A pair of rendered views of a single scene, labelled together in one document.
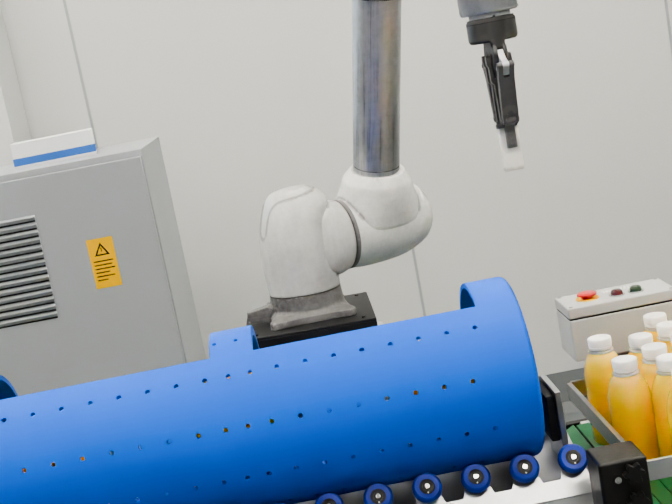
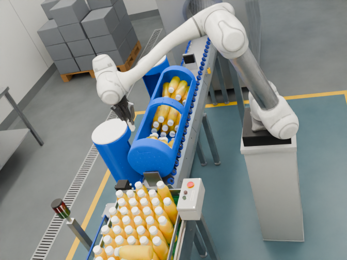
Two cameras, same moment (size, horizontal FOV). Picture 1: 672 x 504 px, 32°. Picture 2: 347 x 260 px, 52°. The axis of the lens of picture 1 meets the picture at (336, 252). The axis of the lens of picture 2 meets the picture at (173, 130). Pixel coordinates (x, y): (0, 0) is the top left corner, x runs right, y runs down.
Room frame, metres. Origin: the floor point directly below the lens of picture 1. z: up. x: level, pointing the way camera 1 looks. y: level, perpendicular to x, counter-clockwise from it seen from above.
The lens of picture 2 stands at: (2.65, -1.59, 2.48)
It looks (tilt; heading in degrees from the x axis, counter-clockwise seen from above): 37 degrees down; 117
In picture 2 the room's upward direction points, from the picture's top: 21 degrees counter-clockwise
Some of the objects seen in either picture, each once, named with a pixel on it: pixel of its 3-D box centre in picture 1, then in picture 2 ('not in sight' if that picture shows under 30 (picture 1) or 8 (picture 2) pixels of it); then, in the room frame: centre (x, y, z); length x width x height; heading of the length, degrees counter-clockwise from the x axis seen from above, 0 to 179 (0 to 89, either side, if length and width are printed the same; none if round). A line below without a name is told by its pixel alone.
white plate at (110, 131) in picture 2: not in sight; (109, 131); (1.28, 0.14, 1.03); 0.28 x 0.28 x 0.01
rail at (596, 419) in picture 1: (602, 426); (152, 191); (1.76, -0.37, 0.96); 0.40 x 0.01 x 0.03; 2
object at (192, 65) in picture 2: not in sight; (190, 62); (1.72, 1.04, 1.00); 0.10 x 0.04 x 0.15; 2
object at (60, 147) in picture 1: (54, 148); not in sight; (3.51, 0.78, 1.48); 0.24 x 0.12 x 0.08; 99
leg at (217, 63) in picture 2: not in sight; (221, 81); (1.77, 1.75, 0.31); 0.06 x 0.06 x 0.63; 2
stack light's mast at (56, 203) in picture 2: not in sight; (63, 212); (1.41, -0.68, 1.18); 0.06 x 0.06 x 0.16
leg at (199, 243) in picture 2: not in sight; (193, 232); (1.82, -0.22, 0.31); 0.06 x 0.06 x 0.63; 2
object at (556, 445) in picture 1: (551, 421); (154, 178); (1.76, -0.29, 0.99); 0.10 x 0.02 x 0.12; 2
